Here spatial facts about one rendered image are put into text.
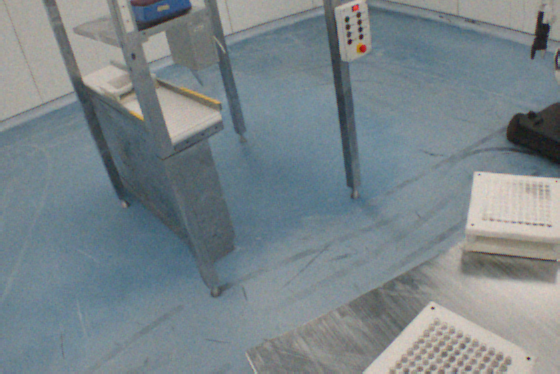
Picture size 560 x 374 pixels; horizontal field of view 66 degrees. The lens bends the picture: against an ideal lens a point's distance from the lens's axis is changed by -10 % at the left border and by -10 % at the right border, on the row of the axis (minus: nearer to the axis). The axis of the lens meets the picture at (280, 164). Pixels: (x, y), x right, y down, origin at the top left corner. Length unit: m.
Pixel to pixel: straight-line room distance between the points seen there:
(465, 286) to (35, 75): 4.91
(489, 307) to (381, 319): 0.24
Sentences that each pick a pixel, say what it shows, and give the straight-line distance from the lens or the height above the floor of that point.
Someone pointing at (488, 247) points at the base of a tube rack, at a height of 0.82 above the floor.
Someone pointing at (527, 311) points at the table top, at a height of 0.80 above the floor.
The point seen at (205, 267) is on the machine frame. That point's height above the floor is 0.21.
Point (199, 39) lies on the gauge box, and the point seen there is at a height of 1.15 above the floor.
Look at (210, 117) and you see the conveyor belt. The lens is 2.00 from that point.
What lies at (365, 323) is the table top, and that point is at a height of 0.80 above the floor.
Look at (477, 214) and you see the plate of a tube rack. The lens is 1.21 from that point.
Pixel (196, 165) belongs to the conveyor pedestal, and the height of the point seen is 0.57.
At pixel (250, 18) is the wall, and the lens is 5.95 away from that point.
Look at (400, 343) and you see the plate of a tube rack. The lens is 0.94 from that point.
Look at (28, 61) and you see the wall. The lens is 5.41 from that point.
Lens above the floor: 1.63
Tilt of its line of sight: 32 degrees down
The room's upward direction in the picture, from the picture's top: 11 degrees counter-clockwise
